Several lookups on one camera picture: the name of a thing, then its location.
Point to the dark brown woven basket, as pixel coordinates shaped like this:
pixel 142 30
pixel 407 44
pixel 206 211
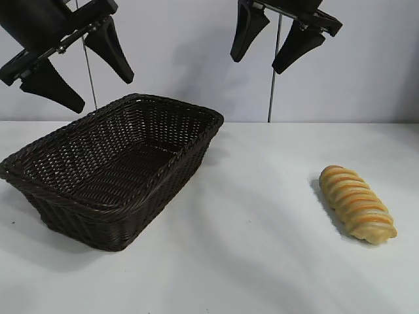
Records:
pixel 108 183

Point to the thin metal wall pole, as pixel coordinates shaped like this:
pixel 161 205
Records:
pixel 274 81

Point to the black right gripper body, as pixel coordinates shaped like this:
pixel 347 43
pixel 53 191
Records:
pixel 294 10

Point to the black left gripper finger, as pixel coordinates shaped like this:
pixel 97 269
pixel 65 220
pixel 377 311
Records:
pixel 52 86
pixel 109 49

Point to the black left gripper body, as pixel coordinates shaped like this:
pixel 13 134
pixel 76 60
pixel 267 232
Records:
pixel 39 23

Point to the long striped bread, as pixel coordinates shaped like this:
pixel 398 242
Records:
pixel 357 204

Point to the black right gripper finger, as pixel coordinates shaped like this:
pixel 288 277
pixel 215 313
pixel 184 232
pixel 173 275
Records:
pixel 296 50
pixel 247 32

